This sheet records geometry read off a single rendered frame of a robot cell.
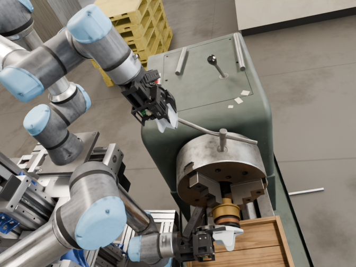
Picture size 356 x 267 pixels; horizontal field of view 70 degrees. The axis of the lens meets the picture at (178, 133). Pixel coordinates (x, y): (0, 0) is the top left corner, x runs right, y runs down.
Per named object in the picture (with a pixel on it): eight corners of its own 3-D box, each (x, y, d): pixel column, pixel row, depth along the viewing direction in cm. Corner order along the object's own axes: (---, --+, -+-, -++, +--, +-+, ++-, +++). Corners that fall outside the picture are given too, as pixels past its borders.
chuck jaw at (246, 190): (228, 175, 89) (263, 168, 86) (230, 183, 93) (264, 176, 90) (233, 204, 82) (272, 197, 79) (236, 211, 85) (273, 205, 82)
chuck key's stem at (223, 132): (225, 153, 84) (228, 128, 76) (224, 159, 82) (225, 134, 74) (219, 152, 84) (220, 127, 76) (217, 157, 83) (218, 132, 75)
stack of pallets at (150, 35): (126, 43, 461) (102, -10, 397) (173, 33, 435) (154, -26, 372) (104, 87, 377) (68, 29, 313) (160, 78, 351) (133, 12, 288)
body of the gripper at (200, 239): (217, 260, 78) (179, 264, 80) (214, 232, 84) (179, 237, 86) (213, 252, 72) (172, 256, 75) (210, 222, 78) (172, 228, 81)
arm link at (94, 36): (83, 5, 53) (103, -3, 47) (117, 47, 60) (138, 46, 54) (56, 29, 50) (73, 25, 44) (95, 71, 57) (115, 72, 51)
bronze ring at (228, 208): (208, 197, 83) (211, 224, 77) (237, 193, 82) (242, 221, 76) (211, 210, 90) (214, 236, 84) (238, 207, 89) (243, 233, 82)
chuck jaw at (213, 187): (209, 180, 91) (184, 168, 86) (219, 175, 89) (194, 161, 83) (212, 210, 84) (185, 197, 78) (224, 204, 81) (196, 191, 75)
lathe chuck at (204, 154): (179, 192, 108) (172, 142, 85) (255, 188, 106) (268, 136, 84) (179, 212, 102) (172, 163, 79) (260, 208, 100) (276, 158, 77)
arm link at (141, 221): (55, 158, 71) (133, 227, 105) (59, 186, 63) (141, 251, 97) (93, 136, 72) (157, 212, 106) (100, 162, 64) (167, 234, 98)
